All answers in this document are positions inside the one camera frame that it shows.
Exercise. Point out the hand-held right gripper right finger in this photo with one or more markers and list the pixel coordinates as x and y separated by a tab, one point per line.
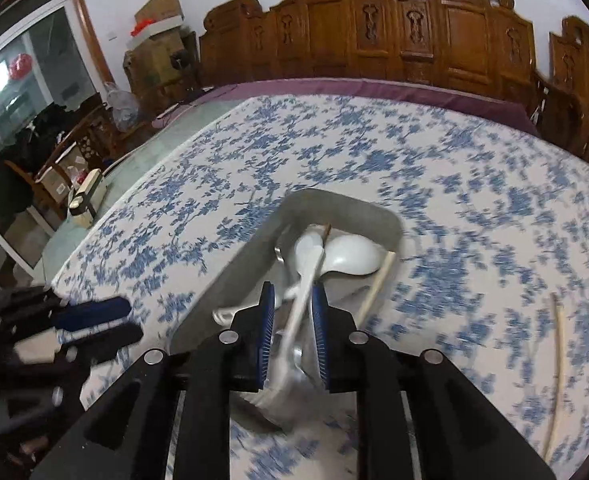
319	340

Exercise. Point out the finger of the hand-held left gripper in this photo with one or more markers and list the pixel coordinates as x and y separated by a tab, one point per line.
114	337
94	312

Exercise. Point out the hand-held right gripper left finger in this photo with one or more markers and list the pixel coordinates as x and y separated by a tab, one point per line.
268	340

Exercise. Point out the grey metal tray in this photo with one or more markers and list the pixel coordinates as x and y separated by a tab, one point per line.
234	280

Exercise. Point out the white plastic fork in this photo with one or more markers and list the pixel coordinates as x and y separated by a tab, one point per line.
307	260

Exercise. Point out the light wooden chopstick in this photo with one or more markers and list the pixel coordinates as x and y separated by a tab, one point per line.
379	282
556	375

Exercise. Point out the white spoon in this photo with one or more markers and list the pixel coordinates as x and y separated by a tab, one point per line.
352	257

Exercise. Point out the wooden lattice chair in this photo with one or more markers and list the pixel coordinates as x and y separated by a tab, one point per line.
92	147

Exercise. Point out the dark clothing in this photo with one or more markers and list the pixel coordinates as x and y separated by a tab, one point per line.
24	150

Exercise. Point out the blue floral tablecloth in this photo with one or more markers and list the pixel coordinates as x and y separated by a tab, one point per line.
474	210

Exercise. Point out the clear plastic bag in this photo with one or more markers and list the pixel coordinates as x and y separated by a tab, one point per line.
122	105

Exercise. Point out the red ornament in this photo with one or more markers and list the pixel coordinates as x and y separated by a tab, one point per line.
22	65

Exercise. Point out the stack of cardboard boxes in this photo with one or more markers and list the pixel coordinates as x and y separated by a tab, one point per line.
149	60

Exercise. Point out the black round object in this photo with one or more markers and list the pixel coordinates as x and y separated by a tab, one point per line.
179	60

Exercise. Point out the wooden framed glass door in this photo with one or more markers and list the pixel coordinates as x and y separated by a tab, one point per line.
39	45

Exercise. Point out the flat white box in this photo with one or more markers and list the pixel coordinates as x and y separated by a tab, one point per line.
157	27

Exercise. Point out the cardboard box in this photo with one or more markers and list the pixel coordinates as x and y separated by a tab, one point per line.
159	7

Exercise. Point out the wooden armchair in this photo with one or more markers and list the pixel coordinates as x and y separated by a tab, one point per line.
564	110

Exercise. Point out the carved wooden bench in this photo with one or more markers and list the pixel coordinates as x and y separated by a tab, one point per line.
464	35

